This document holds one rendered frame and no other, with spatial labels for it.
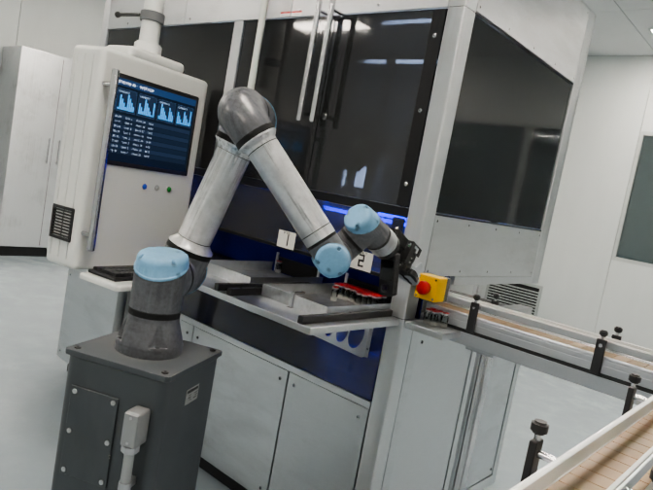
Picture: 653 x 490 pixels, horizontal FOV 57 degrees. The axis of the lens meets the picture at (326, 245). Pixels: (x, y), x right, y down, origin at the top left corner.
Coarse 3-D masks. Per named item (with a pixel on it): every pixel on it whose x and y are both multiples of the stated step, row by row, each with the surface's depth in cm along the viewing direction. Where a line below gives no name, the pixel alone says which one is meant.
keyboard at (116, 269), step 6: (90, 270) 199; (96, 270) 199; (102, 270) 198; (108, 270) 197; (114, 270) 198; (120, 270) 201; (126, 270) 203; (132, 270) 205; (102, 276) 196; (108, 276) 195; (114, 276) 195; (120, 276) 196; (126, 276) 198; (132, 276) 200
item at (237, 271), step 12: (216, 264) 195; (228, 264) 209; (240, 264) 214; (252, 264) 218; (264, 264) 223; (228, 276) 190; (240, 276) 186; (252, 276) 204; (264, 276) 209; (276, 276) 213; (288, 276) 218
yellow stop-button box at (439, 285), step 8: (424, 280) 173; (432, 280) 171; (440, 280) 170; (448, 280) 174; (432, 288) 171; (440, 288) 171; (448, 288) 175; (416, 296) 174; (424, 296) 173; (432, 296) 171; (440, 296) 172
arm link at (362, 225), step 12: (360, 204) 142; (348, 216) 142; (360, 216) 140; (372, 216) 140; (348, 228) 141; (360, 228) 139; (372, 228) 141; (384, 228) 144; (360, 240) 142; (372, 240) 143; (384, 240) 145
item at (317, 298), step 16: (272, 288) 174; (288, 288) 184; (304, 288) 190; (320, 288) 196; (288, 304) 169; (304, 304) 165; (320, 304) 161; (336, 304) 182; (352, 304) 186; (368, 304) 173; (384, 304) 179
